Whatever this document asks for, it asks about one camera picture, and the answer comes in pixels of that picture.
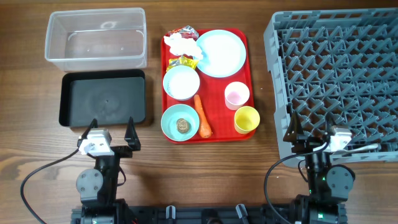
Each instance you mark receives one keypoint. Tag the brown mushroom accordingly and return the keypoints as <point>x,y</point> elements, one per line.
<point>183,126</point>

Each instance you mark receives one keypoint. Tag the orange carrot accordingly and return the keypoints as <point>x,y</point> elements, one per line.
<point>204,128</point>

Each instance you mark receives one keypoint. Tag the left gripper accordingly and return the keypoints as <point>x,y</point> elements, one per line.
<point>126,151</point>

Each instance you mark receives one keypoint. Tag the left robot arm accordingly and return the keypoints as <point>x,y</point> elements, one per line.
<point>98,186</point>

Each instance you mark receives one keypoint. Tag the light blue bowl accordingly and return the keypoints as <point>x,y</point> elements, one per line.
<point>181,82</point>

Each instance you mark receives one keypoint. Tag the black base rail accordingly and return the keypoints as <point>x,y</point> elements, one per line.
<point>236,214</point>

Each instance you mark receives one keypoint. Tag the white tissue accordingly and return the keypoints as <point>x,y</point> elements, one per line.
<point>183,46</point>

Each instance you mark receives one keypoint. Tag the black plastic tray bin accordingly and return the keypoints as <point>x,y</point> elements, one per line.
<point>110,97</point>

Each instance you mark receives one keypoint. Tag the light blue plate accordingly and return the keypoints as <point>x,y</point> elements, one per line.
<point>224,53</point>

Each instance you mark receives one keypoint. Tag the red serving tray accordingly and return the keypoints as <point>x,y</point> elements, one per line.
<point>211,92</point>

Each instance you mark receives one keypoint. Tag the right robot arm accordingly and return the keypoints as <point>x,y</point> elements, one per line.
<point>328,185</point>

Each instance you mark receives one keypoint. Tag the red foil wrapper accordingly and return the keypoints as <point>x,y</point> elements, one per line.
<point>186,32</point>

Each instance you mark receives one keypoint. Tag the white spoon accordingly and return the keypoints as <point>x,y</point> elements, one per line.
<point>360,149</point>

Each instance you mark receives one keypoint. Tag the yellow wrapper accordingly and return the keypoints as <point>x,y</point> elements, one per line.
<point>182,60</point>

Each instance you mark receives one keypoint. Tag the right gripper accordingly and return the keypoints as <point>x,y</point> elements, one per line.
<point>306,144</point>

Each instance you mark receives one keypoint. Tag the yellow cup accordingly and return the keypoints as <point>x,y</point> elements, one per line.
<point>246,119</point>

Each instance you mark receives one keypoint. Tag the pink cup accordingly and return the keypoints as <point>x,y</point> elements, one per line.
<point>236,94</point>

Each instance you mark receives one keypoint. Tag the clear plastic bin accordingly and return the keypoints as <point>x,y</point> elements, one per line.
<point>97,39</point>

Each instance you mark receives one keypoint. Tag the grey dishwasher rack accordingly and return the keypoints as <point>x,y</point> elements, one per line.
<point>342,62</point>

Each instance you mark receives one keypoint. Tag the green bowl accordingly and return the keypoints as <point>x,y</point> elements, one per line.
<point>172,115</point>

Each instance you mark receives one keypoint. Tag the white rice pile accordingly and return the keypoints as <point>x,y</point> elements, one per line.
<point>181,81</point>

